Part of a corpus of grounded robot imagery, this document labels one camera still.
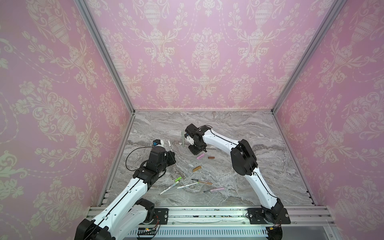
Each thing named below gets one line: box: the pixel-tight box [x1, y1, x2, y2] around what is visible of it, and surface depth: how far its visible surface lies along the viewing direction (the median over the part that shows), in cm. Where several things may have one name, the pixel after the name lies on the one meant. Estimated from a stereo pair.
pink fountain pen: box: [202, 187, 225, 193], surface depth 85 cm
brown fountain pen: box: [191, 178, 213, 185], surface depth 87 cm
